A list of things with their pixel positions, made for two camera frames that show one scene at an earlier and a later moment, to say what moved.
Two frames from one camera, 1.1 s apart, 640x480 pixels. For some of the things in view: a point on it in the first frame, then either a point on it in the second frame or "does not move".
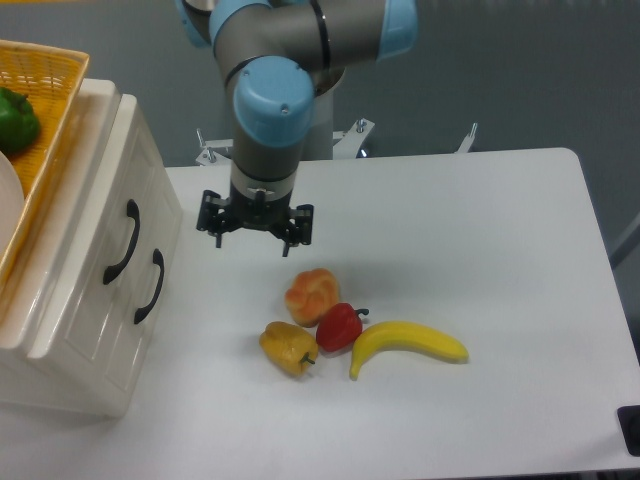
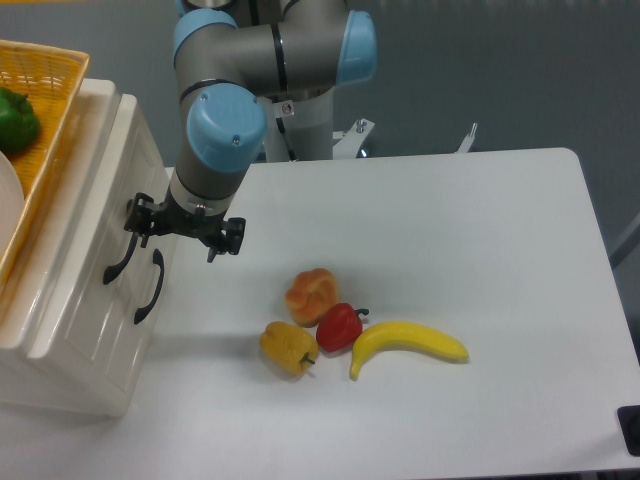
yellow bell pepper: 288,347 does not move
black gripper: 255,214 -> 209,230
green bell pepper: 19,123 does not move
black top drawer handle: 133,210 does not move
